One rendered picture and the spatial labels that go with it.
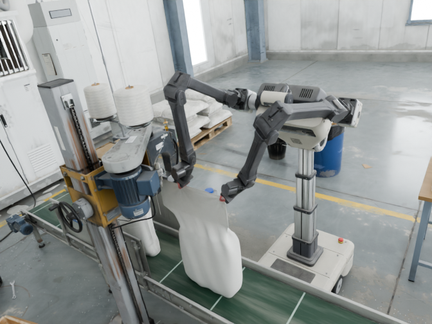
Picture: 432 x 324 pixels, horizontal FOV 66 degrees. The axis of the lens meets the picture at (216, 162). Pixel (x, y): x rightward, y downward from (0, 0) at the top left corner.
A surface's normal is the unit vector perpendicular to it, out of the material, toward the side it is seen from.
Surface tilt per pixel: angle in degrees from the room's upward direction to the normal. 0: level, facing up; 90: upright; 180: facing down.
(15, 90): 90
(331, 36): 90
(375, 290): 0
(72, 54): 90
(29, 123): 90
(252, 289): 0
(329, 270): 0
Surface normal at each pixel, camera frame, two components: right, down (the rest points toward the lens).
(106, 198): 0.81, 0.18
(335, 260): -0.11, -0.88
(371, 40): -0.58, 0.43
